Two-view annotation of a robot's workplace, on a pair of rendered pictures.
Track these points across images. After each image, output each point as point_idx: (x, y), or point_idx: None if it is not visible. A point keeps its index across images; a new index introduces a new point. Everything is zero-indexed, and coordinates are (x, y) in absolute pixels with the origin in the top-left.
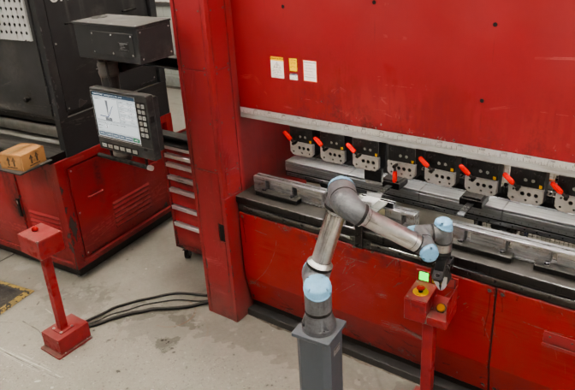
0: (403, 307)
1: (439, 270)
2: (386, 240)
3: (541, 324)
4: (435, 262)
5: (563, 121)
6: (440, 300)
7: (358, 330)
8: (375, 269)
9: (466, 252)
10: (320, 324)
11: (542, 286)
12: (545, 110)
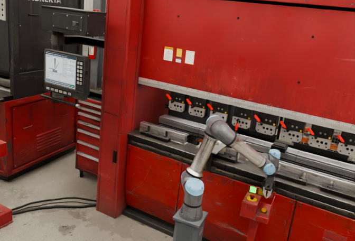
0: (232, 212)
1: (269, 183)
2: (226, 167)
3: (323, 225)
4: (265, 178)
5: (348, 98)
6: (263, 205)
7: None
8: (216, 186)
9: (278, 177)
10: (194, 212)
11: (327, 200)
12: (337, 91)
